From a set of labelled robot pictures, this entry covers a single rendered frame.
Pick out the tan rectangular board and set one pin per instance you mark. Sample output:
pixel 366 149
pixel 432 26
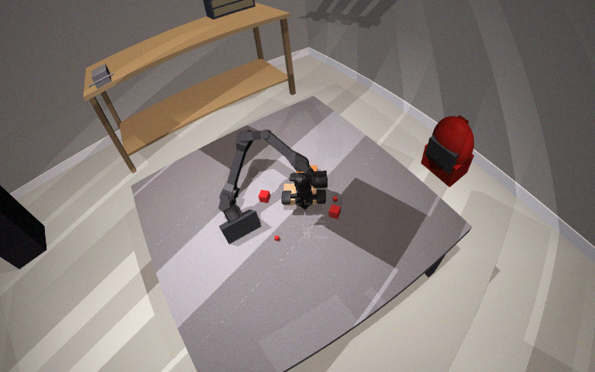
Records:
pixel 292 188

